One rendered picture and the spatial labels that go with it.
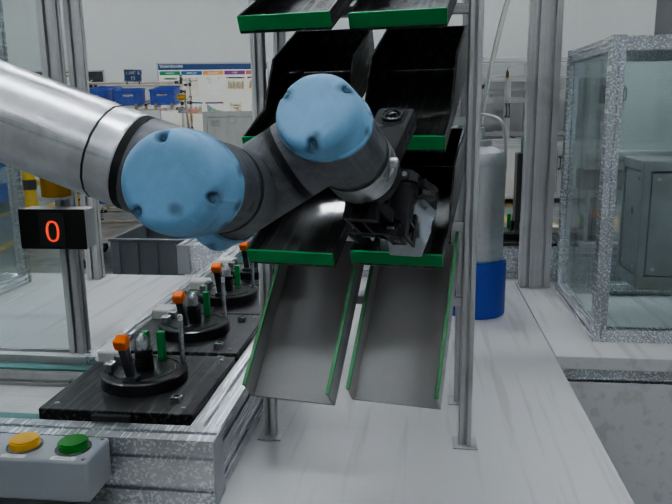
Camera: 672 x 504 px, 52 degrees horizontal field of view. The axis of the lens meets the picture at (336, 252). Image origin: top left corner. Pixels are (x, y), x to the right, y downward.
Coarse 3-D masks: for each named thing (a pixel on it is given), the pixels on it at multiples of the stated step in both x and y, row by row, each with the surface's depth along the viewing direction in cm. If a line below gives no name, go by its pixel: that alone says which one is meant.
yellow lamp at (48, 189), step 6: (42, 180) 118; (42, 186) 119; (48, 186) 118; (54, 186) 118; (60, 186) 119; (42, 192) 119; (48, 192) 118; (54, 192) 119; (60, 192) 119; (66, 192) 120
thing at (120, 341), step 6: (120, 336) 104; (126, 336) 104; (132, 336) 106; (114, 342) 103; (120, 342) 103; (126, 342) 103; (114, 348) 103; (120, 348) 103; (126, 348) 103; (120, 354) 105; (126, 354) 104; (126, 360) 105; (132, 360) 106; (126, 366) 106; (132, 366) 106; (126, 372) 107; (132, 372) 107
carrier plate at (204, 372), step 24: (192, 360) 122; (216, 360) 122; (72, 384) 112; (96, 384) 112; (192, 384) 111; (216, 384) 112; (48, 408) 103; (72, 408) 103; (96, 408) 103; (120, 408) 103; (144, 408) 103; (168, 408) 102; (192, 408) 102
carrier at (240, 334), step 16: (224, 288) 138; (160, 304) 150; (192, 304) 136; (208, 304) 141; (224, 304) 139; (160, 320) 145; (176, 320) 139; (192, 320) 136; (208, 320) 138; (224, 320) 138; (256, 320) 144; (176, 336) 131; (192, 336) 131; (208, 336) 132; (224, 336) 135; (240, 336) 134; (176, 352) 126; (192, 352) 126; (208, 352) 126; (224, 352) 126; (240, 352) 127
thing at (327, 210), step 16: (320, 192) 113; (304, 208) 109; (320, 208) 109; (336, 208) 108; (272, 224) 107; (288, 224) 106; (304, 224) 106; (320, 224) 105; (336, 224) 104; (256, 240) 101; (272, 240) 103; (288, 240) 103; (304, 240) 102; (320, 240) 102; (336, 240) 97; (256, 256) 99; (272, 256) 98; (288, 256) 97; (304, 256) 96; (320, 256) 96; (336, 256) 97
